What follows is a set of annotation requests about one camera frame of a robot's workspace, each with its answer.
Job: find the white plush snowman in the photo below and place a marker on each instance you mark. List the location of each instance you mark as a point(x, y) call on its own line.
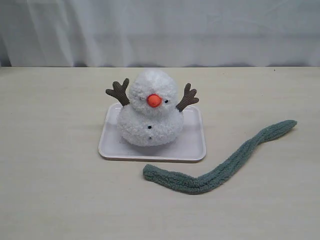
point(151, 111)

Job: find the green fuzzy scarf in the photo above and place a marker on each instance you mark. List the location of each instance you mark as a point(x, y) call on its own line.
point(215, 178)

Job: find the white square tray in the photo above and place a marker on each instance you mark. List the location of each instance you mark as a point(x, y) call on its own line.
point(189, 147)

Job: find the white backdrop curtain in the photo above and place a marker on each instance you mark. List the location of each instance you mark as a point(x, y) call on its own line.
point(161, 33)

